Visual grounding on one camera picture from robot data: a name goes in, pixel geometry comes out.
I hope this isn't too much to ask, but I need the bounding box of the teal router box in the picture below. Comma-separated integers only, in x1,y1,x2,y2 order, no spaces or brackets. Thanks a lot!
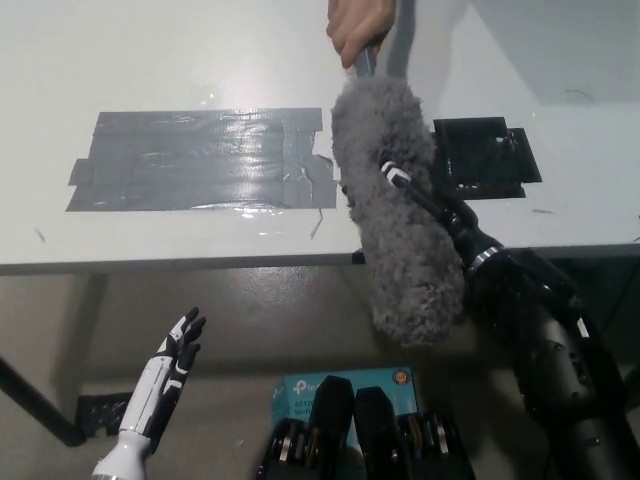
272,367,417,451

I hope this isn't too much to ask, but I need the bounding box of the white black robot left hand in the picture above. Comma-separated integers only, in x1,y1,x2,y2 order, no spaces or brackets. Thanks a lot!
118,306,208,451

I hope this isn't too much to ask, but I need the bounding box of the black floor tape patch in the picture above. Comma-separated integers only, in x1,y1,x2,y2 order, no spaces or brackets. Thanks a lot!
77,393,145,439

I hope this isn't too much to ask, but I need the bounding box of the grey fluffy duster black handle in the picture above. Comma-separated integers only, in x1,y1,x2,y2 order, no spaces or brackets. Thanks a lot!
329,42,469,349

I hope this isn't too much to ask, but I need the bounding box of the black table leg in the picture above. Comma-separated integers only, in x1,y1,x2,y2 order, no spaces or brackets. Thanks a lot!
0,353,87,448

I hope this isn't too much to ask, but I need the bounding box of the person's bare hand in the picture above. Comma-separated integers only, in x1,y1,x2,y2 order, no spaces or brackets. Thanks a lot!
326,0,397,71

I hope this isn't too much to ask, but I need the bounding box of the grey duct tape patch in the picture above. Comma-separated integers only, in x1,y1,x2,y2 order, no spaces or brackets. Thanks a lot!
64,106,339,214

